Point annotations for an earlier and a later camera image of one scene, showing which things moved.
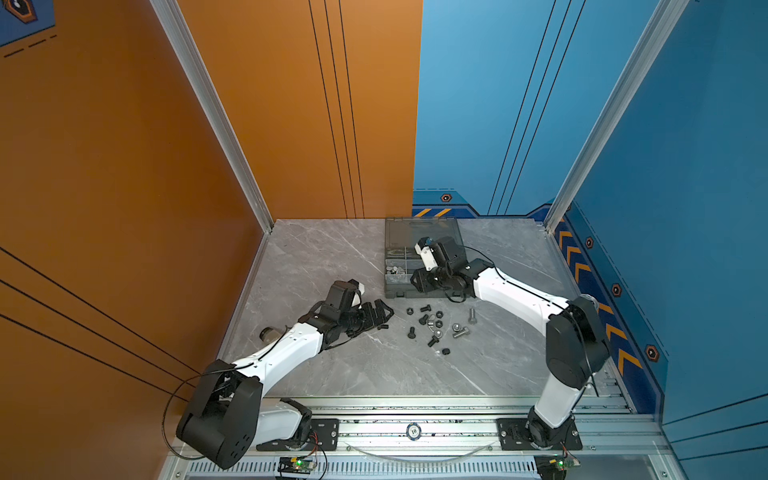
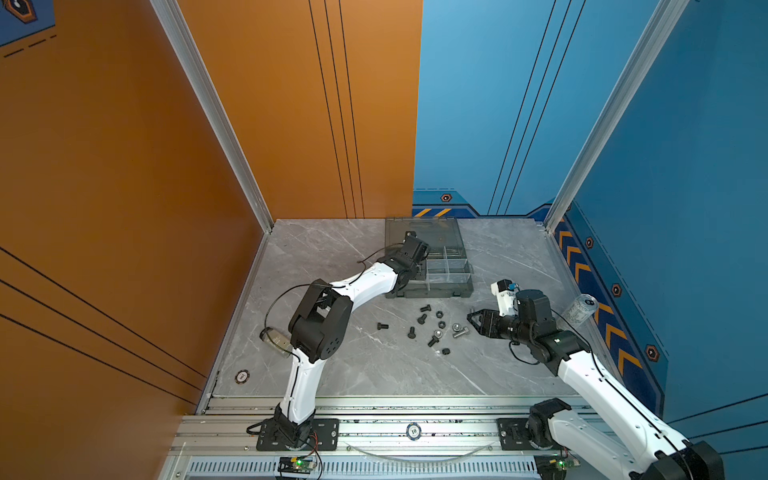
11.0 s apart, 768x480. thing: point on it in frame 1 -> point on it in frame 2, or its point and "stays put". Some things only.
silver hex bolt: x=465 y=329 stays put
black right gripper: x=421 y=280 -> x=488 y=318
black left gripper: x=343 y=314 -> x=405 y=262
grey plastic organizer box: x=401 y=260 stays put
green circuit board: x=297 y=464 stays put
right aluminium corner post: x=666 y=20 stays put
